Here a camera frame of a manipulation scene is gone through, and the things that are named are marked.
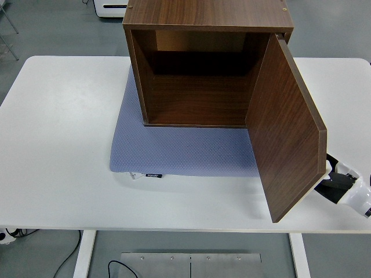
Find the grey metal rack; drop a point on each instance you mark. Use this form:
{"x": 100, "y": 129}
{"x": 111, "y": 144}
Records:
{"x": 11, "y": 43}

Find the clear plastic tag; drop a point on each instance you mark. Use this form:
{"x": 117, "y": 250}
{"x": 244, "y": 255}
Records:
{"x": 134, "y": 175}

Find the grey metal plate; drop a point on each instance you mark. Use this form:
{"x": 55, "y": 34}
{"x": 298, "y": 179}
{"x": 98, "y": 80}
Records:
{"x": 162, "y": 266}

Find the black mat label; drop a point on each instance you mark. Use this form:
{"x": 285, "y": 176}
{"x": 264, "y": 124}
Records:
{"x": 154, "y": 175}

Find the white appliance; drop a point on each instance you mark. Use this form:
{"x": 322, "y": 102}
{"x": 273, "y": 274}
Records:
{"x": 111, "y": 7}

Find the white power strip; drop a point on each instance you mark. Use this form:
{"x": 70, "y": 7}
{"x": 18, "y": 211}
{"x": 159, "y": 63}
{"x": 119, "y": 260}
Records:
{"x": 6, "y": 236}

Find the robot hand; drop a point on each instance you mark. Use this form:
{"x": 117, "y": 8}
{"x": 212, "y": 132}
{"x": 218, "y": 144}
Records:
{"x": 358, "y": 197}

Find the white table leg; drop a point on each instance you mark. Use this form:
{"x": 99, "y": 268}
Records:
{"x": 300, "y": 257}
{"x": 84, "y": 255}

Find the brown wooden cabinet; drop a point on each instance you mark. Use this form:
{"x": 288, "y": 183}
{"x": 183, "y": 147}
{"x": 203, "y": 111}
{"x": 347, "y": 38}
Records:
{"x": 203, "y": 14}

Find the blue dotted mat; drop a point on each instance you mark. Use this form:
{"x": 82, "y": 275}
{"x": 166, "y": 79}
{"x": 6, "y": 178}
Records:
{"x": 179, "y": 150}

